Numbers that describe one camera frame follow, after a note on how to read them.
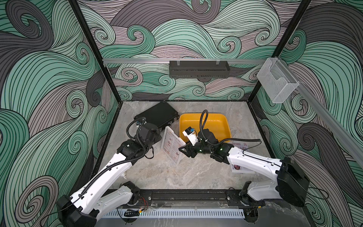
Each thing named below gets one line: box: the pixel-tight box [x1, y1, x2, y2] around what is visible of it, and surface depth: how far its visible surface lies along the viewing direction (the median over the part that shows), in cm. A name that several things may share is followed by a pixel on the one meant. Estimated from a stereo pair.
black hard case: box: [133, 100, 181, 132], surface depth 108 cm
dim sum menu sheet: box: [160, 125, 187, 165], surface depth 82 cm
